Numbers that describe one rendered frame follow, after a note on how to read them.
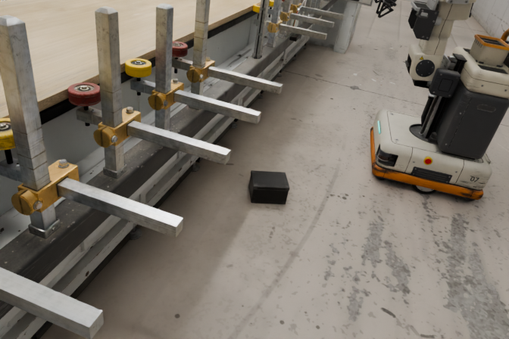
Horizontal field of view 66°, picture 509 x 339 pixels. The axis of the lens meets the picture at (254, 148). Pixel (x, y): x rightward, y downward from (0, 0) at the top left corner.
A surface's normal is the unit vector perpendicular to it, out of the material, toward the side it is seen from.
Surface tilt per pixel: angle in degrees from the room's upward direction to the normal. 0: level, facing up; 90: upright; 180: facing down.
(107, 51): 90
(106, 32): 90
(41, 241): 0
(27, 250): 0
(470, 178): 90
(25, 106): 90
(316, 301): 0
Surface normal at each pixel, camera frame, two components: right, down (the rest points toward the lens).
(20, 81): 0.94, 0.28
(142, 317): 0.14, -0.85
